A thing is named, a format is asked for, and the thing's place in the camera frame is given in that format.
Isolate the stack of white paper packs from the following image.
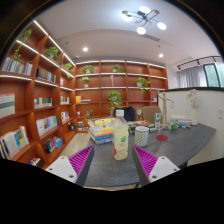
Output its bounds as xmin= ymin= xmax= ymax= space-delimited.
xmin=170 ymin=114 xmax=193 ymax=128

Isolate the clear bottle of yellow drink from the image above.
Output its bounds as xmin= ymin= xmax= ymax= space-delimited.
xmin=111 ymin=109 xmax=130 ymax=161

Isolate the ceiling lamp with round bulbs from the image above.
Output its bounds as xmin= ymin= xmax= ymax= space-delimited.
xmin=121 ymin=5 xmax=168 ymax=36

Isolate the grey curtain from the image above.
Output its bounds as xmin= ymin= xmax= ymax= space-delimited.
xmin=178 ymin=65 xmax=208 ymax=89

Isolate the orange wooden shelf unit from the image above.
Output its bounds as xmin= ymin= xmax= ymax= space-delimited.
xmin=0 ymin=19 xmax=169 ymax=168

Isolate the wooden artist mannequin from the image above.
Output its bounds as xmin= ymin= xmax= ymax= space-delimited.
xmin=157 ymin=91 xmax=175 ymax=129

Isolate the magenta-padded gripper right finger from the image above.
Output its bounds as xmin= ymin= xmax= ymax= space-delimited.
xmin=131 ymin=144 xmax=181 ymax=187

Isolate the black track light rail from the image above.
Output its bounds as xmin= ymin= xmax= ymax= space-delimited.
xmin=176 ymin=55 xmax=223 ymax=71

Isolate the window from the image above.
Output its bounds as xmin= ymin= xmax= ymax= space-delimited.
xmin=203 ymin=62 xmax=224 ymax=88

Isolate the flat round red coaster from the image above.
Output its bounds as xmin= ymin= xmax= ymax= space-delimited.
xmin=155 ymin=134 xmax=169 ymax=142

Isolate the tan chair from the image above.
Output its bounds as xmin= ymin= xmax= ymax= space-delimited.
xmin=142 ymin=105 xmax=163 ymax=124

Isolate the dark office chair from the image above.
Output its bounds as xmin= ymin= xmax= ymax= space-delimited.
xmin=111 ymin=105 xmax=137 ymax=122

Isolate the stack of colourful books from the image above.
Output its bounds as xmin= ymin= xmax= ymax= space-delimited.
xmin=87 ymin=117 xmax=116 ymax=146

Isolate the stack of dark books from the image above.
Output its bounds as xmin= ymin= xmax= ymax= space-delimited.
xmin=127 ymin=120 xmax=158 ymax=134

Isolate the white mug with triangle pattern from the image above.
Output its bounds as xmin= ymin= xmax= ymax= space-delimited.
xmin=133 ymin=125 xmax=150 ymax=147

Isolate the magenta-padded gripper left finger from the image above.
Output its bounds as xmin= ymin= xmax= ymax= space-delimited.
xmin=45 ymin=144 xmax=96 ymax=187

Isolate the ceiling air vent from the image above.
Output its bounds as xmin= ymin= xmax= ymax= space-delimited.
xmin=143 ymin=33 xmax=162 ymax=43

